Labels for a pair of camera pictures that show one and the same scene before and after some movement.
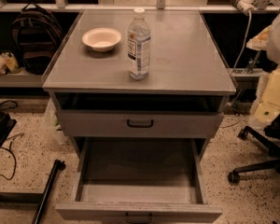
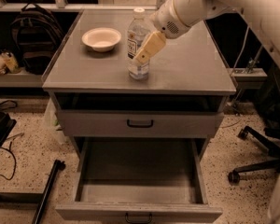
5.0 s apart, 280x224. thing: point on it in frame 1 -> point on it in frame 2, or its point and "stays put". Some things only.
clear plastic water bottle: x=139 y=46 stays put
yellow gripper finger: x=275 y=95 -> x=168 y=20
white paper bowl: x=102 y=39 stays put
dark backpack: x=35 y=35 stays put
